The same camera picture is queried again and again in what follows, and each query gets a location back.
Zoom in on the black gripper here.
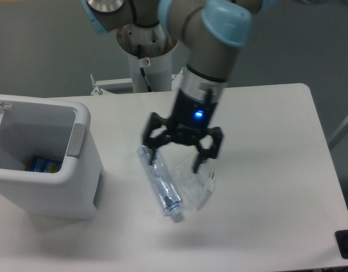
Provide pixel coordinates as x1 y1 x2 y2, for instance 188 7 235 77
142 88 223 173

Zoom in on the white push-button trash can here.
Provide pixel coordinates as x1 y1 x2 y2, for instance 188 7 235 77
0 95 104 219

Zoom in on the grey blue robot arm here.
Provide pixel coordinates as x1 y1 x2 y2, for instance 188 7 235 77
82 1 274 171

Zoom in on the clear plastic wrapper bag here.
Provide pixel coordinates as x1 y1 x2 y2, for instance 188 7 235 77
173 156 217 210

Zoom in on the crushed clear plastic bottle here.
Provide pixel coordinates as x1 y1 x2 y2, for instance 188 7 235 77
137 145 183 223

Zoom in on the blue packet inside bin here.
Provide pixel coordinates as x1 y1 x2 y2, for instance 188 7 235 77
25 155 63 173

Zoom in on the black clamp at table edge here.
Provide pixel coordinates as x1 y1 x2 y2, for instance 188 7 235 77
335 229 348 260

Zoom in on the white pedestal base frame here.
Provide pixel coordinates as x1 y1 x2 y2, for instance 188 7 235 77
90 67 186 96

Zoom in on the white frame at right edge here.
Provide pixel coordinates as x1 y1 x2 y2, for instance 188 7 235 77
328 115 348 150

